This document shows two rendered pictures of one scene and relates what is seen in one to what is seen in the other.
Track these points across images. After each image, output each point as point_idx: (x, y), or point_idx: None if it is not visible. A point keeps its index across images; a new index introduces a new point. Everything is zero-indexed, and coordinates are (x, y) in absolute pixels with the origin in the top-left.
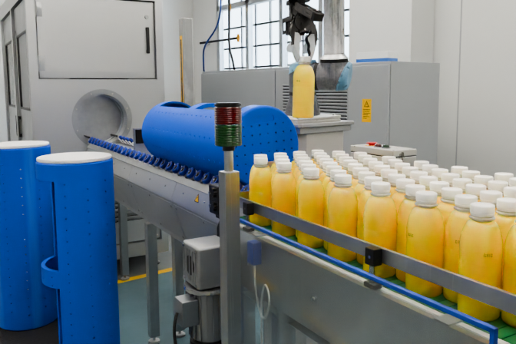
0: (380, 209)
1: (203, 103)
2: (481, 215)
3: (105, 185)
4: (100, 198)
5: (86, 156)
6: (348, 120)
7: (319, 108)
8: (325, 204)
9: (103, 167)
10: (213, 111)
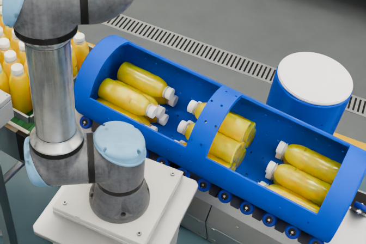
0: None
1: (227, 97)
2: None
3: (271, 97)
4: (267, 101)
5: (302, 77)
6: (41, 224)
7: (91, 200)
8: None
9: (275, 82)
10: (173, 61)
